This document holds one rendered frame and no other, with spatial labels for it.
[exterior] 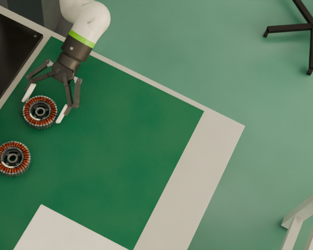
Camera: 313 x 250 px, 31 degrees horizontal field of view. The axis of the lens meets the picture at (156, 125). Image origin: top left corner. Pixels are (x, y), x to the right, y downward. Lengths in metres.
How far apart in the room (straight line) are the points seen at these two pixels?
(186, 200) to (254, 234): 0.87
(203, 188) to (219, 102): 1.05
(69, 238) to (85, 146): 0.61
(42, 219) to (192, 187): 0.67
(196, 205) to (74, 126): 0.48
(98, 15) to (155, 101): 0.37
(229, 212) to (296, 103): 0.69
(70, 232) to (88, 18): 0.76
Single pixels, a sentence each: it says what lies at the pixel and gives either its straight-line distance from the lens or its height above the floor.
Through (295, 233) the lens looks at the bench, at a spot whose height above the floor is 0.20.
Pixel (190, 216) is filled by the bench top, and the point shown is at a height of 0.75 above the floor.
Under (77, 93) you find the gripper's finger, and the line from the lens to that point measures 1.88.
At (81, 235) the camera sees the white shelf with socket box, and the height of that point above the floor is 1.21.
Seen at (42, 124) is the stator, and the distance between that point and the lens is 1.90.
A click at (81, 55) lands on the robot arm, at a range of 1.87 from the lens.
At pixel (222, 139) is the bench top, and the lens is 1.97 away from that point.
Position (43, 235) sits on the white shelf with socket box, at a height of 1.21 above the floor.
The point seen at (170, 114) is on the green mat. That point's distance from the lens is 1.97.
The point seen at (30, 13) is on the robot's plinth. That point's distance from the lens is 2.75.
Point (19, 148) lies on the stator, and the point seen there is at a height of 0.78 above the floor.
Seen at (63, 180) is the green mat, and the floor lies 0.75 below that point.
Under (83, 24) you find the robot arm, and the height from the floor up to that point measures 0.98.
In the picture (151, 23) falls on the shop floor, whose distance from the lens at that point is 3.05.
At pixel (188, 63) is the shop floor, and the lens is 2.95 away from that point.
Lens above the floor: 2.52
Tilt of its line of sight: 66 degrees down
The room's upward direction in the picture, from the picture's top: 16 degrees clockwise
